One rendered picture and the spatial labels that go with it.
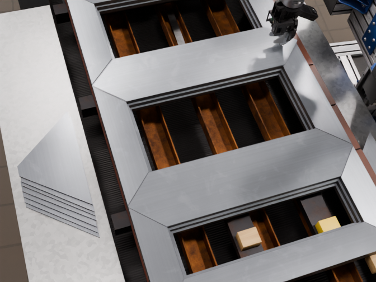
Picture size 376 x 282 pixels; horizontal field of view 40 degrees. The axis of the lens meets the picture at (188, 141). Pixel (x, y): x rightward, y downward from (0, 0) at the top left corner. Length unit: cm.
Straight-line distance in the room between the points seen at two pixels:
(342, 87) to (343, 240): 73
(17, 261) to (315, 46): 156
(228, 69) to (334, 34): 153
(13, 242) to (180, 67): 115
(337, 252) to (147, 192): 57
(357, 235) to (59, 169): 92
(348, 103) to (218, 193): 74
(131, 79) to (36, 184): 45
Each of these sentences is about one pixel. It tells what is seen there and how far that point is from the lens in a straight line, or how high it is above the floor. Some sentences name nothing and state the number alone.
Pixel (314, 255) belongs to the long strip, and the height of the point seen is 86.
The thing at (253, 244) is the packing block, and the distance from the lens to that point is 154.
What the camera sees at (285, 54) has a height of 86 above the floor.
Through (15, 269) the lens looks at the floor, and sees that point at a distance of 240.
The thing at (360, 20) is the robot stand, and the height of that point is 76.
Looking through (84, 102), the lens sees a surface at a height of 78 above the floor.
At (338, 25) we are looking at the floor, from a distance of 328.
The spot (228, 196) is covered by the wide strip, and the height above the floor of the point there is 86.
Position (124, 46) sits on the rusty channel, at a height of 68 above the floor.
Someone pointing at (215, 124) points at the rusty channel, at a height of 68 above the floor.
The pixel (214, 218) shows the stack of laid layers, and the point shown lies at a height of 83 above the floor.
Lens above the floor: 225
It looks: 60 degrees down
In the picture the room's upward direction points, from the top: 9 degrees clockwise
